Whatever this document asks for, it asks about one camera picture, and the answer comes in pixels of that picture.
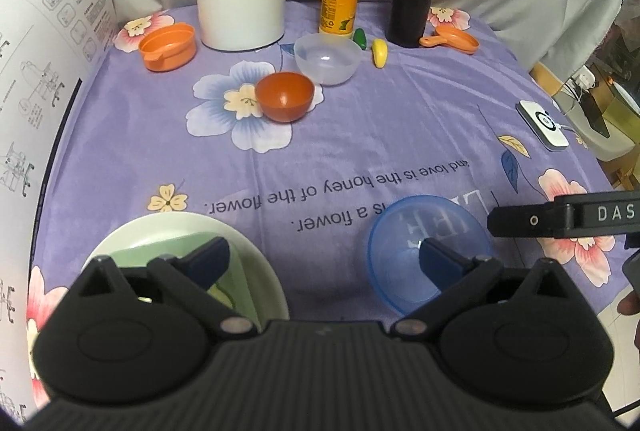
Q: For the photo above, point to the yellow flower-shaped plate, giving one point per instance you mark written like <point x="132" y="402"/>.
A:
<point x="218" y="293"/>

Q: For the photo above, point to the black flat object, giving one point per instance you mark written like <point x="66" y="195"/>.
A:
<point x="595" y="111"/>

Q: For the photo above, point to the white power strip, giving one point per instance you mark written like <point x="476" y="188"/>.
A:
<point x="582" y="78"/>

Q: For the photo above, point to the small orange toy pan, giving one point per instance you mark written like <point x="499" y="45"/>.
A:
<point x="457" y="40"/>

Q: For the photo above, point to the green toy pepper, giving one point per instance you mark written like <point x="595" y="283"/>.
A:
<point x="360" y="38"/>

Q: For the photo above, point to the white oval plate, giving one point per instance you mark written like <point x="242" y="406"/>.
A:
<point x="150" y="228"/>

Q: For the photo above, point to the blue translucent bowl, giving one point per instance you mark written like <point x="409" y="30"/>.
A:
<point x="400" y="231"/>

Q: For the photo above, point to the white rectangular device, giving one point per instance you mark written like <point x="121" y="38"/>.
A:
<point x="542" y="123"/>

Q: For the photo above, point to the orange spouted bowl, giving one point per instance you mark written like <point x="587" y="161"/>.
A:
<point x="167" y="46"/>

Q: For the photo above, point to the white printed instruction sheet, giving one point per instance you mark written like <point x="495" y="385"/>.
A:
<point x="40" y="86"/>

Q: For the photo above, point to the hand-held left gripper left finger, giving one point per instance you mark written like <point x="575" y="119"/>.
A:
<point x="209" y="258"/>

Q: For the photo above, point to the red-brown bowl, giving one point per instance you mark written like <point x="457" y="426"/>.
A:
<point x="285" y="96"/>

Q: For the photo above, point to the green rectangular plate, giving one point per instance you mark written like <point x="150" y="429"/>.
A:
<point x="150" y="251"/>

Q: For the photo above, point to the purple floral tablecloth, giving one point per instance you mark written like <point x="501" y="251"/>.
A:
<point x="375" y="136"/>

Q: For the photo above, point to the person's right hand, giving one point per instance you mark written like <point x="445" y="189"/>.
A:
<point x="627" y="306"/>

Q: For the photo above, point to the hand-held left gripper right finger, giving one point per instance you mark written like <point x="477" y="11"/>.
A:
<point x="440" y="263"/>

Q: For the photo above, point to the yellow-green box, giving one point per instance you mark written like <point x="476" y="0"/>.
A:
<point x="620" y="121"/>

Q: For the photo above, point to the yellow toy banana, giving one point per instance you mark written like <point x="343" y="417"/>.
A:
<point x="380" y="52"/>

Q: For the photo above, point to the clear plastic bowl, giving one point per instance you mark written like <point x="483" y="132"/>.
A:
<point x="327" y="58"/>

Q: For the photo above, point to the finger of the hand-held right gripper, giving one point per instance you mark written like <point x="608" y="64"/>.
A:
<point x="525" y="221"/>

